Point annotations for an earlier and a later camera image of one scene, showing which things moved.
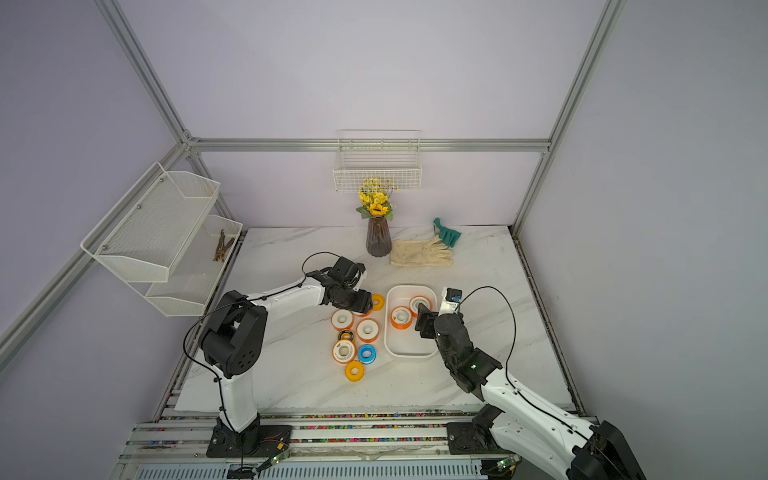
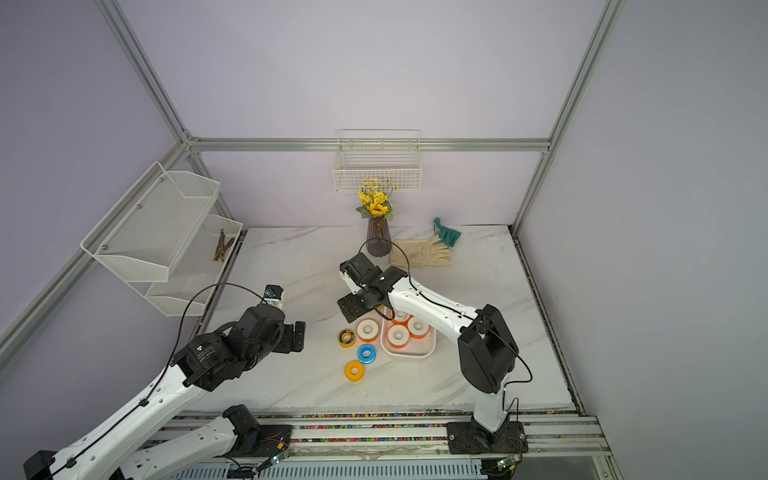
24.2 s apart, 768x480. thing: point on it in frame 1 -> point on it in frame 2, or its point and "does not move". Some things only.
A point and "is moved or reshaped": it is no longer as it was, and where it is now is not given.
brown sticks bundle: [222, 246] does not move
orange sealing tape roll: [367, 330] does not move
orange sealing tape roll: [415, 302] is moved or reshaped
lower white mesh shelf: [195, 275] does not move
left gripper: [362, 304] -> [287, 345]
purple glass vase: [378, 238] does not move
